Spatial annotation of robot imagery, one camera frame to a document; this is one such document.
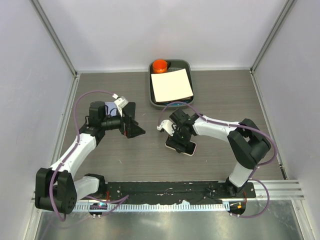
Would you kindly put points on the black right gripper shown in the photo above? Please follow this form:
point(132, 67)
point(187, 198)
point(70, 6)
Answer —
point(176, 140)

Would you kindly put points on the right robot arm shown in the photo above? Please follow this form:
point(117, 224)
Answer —
point(248, 144)

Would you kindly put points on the aluminium front rail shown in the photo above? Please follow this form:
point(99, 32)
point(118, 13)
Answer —
point(277, 190)

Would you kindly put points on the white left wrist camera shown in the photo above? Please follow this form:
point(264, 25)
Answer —
point(120, 102)

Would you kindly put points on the white square plate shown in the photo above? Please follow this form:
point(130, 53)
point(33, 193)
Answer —
point(171, 86)

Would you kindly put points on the right aluminium frame post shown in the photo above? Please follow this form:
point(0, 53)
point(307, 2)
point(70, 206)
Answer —
point(285, 11)

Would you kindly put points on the left aluminium frame post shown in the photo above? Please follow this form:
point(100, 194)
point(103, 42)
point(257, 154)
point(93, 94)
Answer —
point(53, 35)

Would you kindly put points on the orange mug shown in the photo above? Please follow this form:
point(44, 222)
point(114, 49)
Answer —
point(160, 66)

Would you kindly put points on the aluminium frame post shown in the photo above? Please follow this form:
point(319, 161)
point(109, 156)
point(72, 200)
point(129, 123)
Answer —
point(285, 11)
point(53, 35)

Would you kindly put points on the black bare phone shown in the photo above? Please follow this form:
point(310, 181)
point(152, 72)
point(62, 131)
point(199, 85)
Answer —
point(129, 110)

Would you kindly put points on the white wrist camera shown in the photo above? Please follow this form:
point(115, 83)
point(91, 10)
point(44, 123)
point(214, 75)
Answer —
point(120, 102)
point(167, 126)

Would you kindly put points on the slotted cable duct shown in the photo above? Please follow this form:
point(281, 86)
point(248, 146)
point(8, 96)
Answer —
point(96, 207)

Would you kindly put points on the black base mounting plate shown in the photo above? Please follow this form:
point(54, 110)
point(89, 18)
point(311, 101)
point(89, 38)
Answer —
point(165, 192)

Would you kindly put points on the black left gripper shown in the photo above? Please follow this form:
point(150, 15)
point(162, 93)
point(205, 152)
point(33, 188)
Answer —
point(129, 127)

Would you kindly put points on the dark green plastic tray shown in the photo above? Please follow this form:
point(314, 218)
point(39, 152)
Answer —
point(176, 64)

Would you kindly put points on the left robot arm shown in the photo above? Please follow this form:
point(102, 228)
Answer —
point(55, 187)

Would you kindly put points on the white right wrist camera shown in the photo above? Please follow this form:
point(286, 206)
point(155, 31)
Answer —
point(167, 126)

